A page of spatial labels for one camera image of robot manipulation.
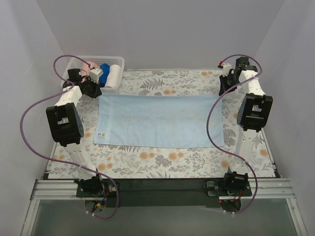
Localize pink towel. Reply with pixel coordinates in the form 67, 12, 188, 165
80, 61, 99, 75

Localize light blue towel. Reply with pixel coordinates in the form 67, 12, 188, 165
94, 94, 224, 148

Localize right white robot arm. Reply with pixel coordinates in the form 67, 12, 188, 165
218, 56, 273, 196

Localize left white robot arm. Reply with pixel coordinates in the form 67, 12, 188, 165
46, 68, 104, 197

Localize white rolled towel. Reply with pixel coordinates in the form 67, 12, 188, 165
105, 64, 121, 89

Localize blue rolled towel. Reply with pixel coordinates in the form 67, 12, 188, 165
99, 63, 110, 88

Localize white plastic basket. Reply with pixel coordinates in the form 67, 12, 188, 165
60, 56, 126, 95

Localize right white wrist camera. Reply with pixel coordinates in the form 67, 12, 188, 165
218, 61, 232, 76

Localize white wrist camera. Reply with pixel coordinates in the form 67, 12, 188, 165
218, 61, 232, 76
89, 68, 103, 84

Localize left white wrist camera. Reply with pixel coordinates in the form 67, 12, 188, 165
89, 68, 103, 84

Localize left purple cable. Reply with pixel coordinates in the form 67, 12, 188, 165
19, 55, 121, 220

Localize aluminium rail frame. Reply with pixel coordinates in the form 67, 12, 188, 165
21, 178, 307, 236

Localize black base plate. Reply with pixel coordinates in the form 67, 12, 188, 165
76, 178, 253, 208

